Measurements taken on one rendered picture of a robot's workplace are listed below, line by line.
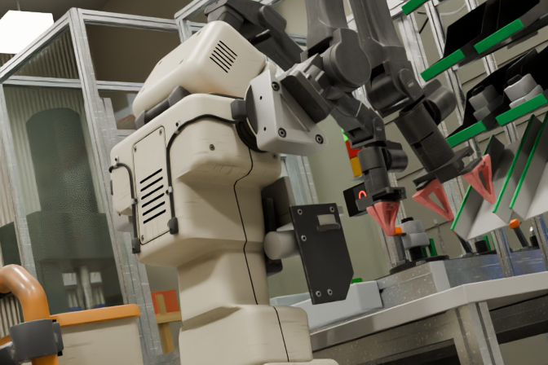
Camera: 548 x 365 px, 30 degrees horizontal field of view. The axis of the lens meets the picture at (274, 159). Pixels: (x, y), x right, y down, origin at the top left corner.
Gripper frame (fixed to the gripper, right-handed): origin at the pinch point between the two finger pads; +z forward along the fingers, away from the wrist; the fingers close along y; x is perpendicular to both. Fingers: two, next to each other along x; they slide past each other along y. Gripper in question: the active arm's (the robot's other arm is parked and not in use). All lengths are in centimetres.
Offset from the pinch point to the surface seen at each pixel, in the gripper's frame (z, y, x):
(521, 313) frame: 25.9, -38.4, 16.4
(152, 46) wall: -369, 624, -465
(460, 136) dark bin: -13.4, -25.9, 1.5
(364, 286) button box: 11.8, -1.7, 14.8
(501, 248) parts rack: 9.9, -20.3, -10.5
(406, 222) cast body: -1.8, -1.0, -5.5
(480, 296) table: 24, -52, 47
